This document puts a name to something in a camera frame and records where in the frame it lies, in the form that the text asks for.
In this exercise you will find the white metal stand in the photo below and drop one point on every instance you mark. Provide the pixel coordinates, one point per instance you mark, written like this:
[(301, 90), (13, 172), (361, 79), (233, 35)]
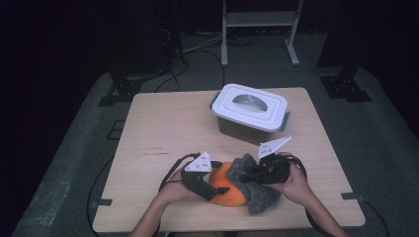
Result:
[(260, 18)]

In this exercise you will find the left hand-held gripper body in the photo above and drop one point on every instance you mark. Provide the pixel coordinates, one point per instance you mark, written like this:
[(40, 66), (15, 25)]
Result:
[(197, 182)]

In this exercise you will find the person's right hand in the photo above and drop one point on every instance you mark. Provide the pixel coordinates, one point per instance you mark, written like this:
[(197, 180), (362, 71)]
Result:
[(296, 187)]

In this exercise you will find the grey fuzzy cloth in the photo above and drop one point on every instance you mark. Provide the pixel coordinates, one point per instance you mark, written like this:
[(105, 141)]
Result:
[(260, 199)]

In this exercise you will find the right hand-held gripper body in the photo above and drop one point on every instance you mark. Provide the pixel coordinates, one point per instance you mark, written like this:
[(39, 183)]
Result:
[(275, 171)]

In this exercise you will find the orange plush toy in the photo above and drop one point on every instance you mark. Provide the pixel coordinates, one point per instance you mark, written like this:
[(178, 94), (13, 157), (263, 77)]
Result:
[(227, 197)]

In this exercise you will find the black stand base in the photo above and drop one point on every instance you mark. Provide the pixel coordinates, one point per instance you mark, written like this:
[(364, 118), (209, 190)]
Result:
[(123, 90), (344, 87)]

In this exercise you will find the translucent brown storage box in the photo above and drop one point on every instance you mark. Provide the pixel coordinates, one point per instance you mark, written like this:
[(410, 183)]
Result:
[(243, 133)]

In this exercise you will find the black table bracket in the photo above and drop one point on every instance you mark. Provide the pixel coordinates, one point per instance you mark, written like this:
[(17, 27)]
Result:
[(351, 196), (102, 202)]

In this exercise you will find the person's left hand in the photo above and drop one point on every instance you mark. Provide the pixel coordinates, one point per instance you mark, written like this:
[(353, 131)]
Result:
[(173, 191)]

